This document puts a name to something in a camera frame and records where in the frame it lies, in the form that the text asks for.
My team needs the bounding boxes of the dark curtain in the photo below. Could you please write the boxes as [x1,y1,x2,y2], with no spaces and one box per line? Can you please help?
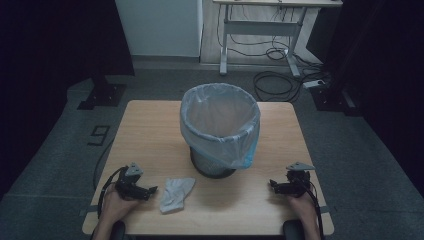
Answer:
[0,0,136,201]
[306,0,424,198]

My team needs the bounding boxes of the black mesh trash bin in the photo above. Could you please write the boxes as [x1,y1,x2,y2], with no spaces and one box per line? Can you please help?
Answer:
[189,145,238,180]

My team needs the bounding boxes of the black floor cables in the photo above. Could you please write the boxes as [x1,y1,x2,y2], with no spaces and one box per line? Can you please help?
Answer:
[216,3,331,103]

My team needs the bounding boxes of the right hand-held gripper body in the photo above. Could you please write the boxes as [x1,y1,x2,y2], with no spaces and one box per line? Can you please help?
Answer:
[279,161,316,198]

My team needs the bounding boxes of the person's left hand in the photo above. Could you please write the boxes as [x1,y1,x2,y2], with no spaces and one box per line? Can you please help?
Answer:
[99,182,142,225]

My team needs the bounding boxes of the thin black floor cable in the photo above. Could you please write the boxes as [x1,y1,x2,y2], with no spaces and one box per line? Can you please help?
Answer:
[92,137,116,192]

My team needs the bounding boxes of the white cabinet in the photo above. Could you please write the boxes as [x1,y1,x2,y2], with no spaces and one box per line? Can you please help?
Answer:
[114,0,204,58]

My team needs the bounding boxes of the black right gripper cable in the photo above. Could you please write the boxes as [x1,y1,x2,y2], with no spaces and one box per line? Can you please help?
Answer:
[293,176,325,240]

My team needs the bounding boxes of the person's right hand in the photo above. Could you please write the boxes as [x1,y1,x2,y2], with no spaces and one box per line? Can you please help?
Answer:
[287,191,318,223]

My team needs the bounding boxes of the black stand base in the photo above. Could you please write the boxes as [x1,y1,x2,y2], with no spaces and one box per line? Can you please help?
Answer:
[309,81,364,117]
[76,74,128,111]

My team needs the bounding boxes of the white paper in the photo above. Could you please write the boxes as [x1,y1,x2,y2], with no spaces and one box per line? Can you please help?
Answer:
[159,177,197,215]

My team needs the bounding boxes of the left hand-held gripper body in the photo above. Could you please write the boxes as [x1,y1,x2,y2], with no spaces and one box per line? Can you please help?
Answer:
[114,162,149,201]

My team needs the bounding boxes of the trash bin with plastic liner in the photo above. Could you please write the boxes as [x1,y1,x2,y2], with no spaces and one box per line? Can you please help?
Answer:
[179,82,262,171]

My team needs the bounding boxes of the white metal desk frame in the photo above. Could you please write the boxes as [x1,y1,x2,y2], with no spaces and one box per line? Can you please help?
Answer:
[212,0,344,78]

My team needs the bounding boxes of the white power strip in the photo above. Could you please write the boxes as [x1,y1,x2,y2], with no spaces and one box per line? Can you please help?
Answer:
[302,79,326,90]

